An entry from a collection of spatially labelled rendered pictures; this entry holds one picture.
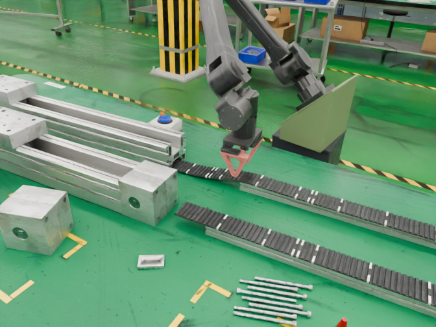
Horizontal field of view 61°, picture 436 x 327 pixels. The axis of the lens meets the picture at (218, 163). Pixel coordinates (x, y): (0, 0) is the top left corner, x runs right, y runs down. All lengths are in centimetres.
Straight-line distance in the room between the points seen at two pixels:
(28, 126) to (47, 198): 30
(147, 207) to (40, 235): 21
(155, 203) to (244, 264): 23
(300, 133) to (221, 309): 66
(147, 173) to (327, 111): 55
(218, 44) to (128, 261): 51
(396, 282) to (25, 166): 87
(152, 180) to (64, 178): 24
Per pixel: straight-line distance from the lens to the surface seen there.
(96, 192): 92
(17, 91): 134
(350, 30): 559
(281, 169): 105
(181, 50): 411
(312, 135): 116
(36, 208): 79
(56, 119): 120
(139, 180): 82
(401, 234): 91
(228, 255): 77
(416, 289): 77
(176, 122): 116
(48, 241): 80
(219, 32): 92
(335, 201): 91
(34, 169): 103
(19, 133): 104
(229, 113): 77
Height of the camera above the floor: 133
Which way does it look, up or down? 31 degrees down
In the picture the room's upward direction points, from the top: 2 degrees clockwise
